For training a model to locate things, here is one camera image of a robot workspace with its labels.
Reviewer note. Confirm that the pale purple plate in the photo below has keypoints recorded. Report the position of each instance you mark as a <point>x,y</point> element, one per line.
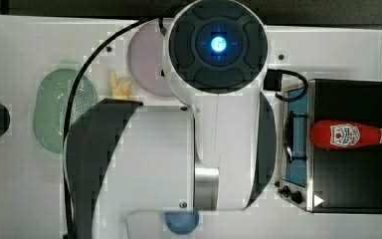
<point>145,53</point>

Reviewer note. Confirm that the red ketchup bottle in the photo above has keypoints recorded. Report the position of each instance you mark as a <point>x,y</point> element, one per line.
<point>341,134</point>

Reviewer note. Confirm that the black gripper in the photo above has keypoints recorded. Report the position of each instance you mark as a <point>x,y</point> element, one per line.
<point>273,80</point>

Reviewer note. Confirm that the blue bowl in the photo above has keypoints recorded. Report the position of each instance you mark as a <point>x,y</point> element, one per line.
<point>182,223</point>

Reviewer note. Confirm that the yellow toy banana bunch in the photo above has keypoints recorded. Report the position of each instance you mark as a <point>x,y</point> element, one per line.
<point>120,89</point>

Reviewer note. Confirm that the green perforated colander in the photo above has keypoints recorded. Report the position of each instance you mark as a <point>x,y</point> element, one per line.
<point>51,106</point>

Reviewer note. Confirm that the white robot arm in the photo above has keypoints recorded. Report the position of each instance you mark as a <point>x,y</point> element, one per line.
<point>215,150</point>

